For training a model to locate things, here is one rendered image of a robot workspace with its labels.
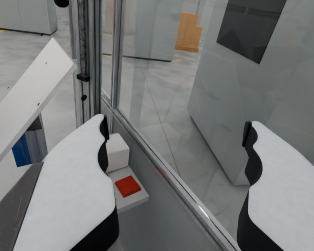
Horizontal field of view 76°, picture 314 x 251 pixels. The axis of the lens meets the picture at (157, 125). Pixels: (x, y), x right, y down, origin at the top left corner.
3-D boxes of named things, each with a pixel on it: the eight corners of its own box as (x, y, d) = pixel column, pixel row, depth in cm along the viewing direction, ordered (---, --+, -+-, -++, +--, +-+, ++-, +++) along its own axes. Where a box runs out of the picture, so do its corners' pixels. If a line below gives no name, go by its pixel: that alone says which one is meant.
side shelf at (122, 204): (113, 147, 105) (113, 143, 103) (148, 200, 81) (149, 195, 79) (64, 159, 92) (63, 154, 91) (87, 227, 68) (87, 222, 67)
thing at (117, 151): (114, 145, 101) (115, 127, 96) (128, 167, 91) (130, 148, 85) (79, 154, 92) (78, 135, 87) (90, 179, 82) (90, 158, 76)
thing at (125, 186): (131, 177, 86) (132, 173, 85) (141, 190, 81) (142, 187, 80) (114, 183, 81) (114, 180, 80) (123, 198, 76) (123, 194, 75)
